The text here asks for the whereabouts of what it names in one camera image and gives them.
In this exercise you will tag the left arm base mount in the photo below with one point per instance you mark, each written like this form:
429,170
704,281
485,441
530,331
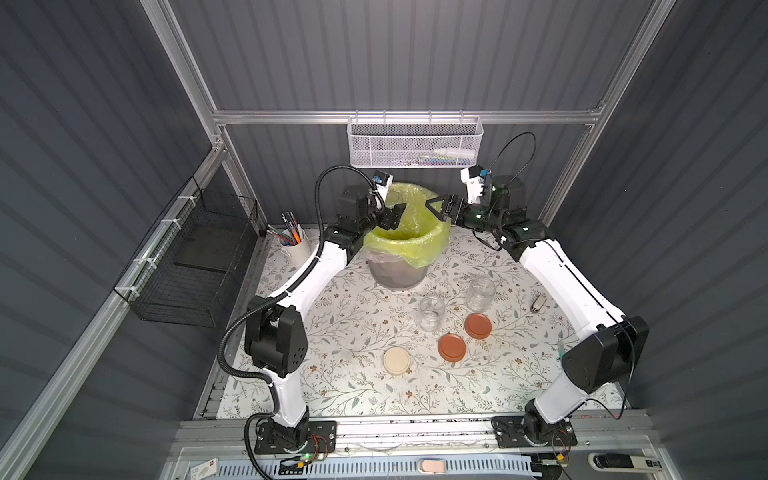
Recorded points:
308,437

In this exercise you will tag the small beige object on table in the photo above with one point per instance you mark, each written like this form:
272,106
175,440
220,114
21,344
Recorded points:
538,303

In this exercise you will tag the white pen cup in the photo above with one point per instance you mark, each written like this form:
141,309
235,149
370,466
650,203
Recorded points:
297,255

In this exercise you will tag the grey bin with green bag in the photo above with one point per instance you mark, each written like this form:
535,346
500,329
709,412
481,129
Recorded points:
399,259

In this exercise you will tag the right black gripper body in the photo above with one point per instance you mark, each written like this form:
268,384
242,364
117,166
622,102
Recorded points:
453,207

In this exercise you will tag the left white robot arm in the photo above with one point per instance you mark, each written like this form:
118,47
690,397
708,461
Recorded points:
275,336

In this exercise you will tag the beige jar lid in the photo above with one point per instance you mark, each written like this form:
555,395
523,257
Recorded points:
396,361

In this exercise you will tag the oatmeal jar with beige lid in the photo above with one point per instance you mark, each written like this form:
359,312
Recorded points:
393,198

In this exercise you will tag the white wire wall basket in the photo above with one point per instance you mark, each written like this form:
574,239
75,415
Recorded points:
408,142

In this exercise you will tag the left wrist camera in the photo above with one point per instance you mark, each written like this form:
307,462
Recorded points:
382,182

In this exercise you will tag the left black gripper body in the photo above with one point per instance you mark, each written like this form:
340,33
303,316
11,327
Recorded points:
383,215

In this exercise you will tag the white tube in basket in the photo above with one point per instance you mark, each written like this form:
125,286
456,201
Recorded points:
455,153

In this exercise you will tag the pens in cup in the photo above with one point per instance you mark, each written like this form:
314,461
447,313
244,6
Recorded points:
291,234

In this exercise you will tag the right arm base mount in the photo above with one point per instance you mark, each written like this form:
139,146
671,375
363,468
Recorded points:
518,431

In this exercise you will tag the black wire side basket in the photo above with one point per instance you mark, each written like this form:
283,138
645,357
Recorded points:
193,274

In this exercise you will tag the oatmeal jar with terracotta lid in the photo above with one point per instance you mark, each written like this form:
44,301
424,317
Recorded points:
480,293

